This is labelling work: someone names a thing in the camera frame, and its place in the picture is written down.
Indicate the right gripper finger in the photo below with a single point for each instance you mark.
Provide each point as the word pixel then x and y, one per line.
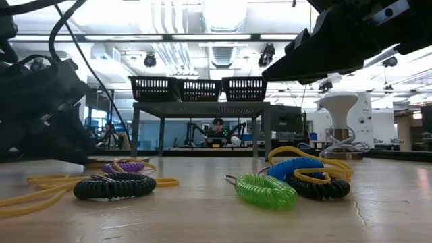
pixel 314 50
pixel 303 74

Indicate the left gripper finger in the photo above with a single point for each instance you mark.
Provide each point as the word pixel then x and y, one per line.
pixel 76 135
pixel 50 148

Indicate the black plastic slotted basket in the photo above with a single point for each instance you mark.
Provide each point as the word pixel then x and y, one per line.
pixel 153 89
pixel 244 89
pixel 200 91

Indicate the black background robot arm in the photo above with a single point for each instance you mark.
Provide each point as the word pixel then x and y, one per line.
pixel 190 131
pixel 241 130

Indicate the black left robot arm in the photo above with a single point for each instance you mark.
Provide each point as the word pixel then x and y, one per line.
pixel 5 28

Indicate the person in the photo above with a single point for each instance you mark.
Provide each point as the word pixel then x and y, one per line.
pixel 113 135
pixel 218 126

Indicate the white dome-topped device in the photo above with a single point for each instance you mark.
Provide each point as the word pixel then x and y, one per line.
pixel 338 104

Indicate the black equipment cabinet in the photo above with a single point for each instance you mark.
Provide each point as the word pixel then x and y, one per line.
pixel 287 121

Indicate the white cylindrical column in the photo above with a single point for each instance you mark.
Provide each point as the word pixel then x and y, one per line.
pixel 366 111

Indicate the grey metal mesh shelf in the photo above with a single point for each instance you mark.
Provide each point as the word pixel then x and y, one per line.
pixel 202 109

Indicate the black ceiling camera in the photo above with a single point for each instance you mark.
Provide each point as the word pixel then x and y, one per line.
pixel 150 60
pixel 266 55
pixel 390 61
pixel 325 86

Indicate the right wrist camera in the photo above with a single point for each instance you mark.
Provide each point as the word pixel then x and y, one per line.
pixel 389 13

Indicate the thin black horizontal rail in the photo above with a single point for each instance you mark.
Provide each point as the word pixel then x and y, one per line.
pixel 371 91

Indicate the black aluminium table frame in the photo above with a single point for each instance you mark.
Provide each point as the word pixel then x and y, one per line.
pixel 398 156

